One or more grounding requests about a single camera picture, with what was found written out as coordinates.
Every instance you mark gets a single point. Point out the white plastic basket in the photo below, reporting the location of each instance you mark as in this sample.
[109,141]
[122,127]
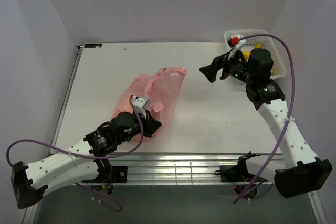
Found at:
[278,69]

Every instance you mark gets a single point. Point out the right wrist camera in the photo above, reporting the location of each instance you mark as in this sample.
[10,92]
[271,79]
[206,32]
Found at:
[235,42]

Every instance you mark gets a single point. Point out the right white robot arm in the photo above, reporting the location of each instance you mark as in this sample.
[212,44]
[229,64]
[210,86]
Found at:
[302,171]

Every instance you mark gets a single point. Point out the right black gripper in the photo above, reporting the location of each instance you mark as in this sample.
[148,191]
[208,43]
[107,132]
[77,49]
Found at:
[210,70]

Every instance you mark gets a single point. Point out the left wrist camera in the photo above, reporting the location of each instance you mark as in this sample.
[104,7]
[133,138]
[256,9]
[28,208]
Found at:
[140,105]

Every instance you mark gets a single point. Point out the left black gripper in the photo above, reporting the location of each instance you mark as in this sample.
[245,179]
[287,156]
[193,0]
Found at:
[150,125]

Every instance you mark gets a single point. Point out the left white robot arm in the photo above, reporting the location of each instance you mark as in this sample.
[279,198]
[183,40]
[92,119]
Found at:
[86,161]

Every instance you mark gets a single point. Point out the pink plastic bag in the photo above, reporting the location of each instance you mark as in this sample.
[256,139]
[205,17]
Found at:
[162,88]

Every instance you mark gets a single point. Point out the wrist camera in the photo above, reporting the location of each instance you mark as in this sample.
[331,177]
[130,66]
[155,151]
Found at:
[235,42]
[140,105]

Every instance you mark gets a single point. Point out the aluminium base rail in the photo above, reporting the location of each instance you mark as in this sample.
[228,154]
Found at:
[155,169]

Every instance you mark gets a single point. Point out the yellow fake banana bunch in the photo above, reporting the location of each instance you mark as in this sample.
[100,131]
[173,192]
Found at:
[246,54]

